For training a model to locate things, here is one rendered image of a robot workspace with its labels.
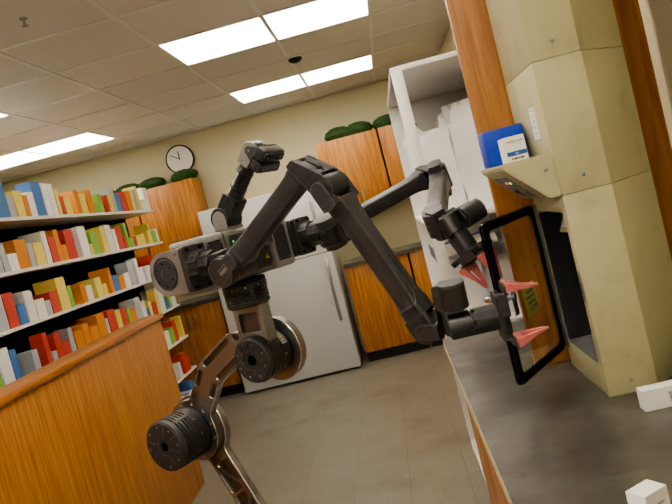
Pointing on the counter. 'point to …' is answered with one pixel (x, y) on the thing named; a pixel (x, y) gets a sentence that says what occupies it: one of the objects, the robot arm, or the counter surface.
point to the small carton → (513, 148)
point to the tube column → (549, 30)
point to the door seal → (548, 284)
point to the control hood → (530, 175)
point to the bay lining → (565, 275)
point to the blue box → (488, 141)
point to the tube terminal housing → (604, 210)
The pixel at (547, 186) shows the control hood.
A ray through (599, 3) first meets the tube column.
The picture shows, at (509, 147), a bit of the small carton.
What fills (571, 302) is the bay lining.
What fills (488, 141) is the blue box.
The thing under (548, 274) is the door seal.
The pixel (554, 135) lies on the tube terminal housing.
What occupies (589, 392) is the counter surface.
